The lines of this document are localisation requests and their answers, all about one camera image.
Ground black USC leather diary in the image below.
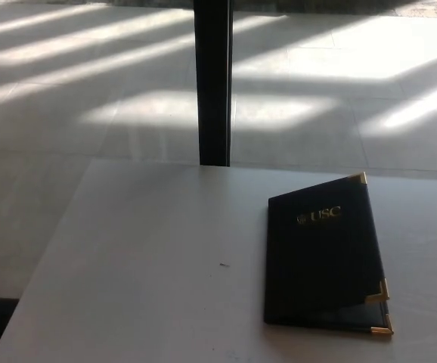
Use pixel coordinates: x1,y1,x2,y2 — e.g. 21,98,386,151
262,172,395,337

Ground black vertical pillar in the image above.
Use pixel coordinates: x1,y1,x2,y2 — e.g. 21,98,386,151
194,0,235,168

